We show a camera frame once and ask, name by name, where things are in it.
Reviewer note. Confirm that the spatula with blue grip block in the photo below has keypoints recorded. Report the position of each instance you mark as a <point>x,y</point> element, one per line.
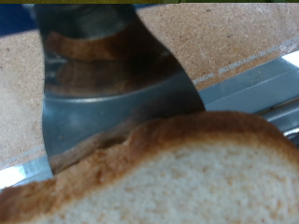
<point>93,118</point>

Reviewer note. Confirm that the white bread slice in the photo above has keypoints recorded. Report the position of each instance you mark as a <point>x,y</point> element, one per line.
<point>187,180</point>

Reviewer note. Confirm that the silver toaster oven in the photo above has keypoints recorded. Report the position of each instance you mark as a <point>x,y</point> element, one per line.
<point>289,121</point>

